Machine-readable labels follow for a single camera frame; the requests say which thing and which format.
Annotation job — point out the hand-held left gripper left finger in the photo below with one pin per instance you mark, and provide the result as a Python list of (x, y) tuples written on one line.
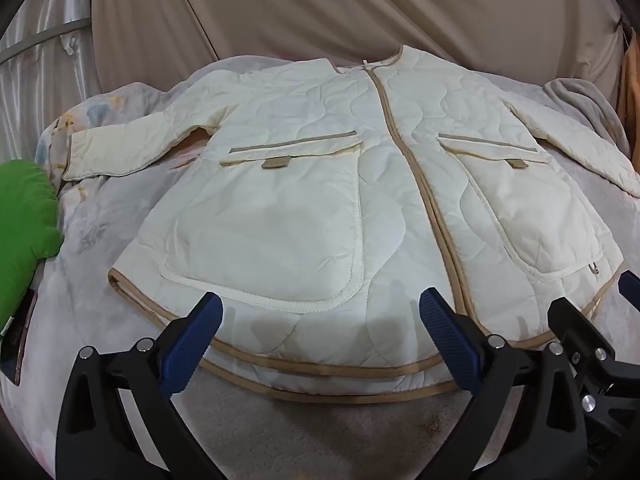
[(192, 347)]

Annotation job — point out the dark flat brown-edged object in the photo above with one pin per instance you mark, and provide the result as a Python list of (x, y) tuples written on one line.
[(15, 345)]

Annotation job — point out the cream quilted jacket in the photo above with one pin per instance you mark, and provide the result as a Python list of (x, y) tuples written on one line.
[(310, 185)]

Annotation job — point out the grey metal pole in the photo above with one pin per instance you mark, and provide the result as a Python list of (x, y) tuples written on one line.
[(35, 39)]

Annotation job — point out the beige draped fabric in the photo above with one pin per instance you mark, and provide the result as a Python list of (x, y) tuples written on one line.
[(325, 5)]

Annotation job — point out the green cushion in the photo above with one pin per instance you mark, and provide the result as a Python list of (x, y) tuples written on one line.
[(22, 230)]

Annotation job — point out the orange cloth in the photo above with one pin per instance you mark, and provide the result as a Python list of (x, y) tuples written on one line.
[(631, 80)]

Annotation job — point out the silver satin curtain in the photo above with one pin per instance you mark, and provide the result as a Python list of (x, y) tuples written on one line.
[(40, 90)]

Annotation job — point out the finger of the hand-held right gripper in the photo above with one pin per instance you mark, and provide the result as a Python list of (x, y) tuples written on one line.
[(575, 322), (631, 285)]

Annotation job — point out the grey floral fleece blanket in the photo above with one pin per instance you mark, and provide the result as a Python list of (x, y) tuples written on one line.
[(100, 240)]

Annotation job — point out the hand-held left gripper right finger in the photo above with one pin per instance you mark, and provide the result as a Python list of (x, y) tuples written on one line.
[(450, 340)]

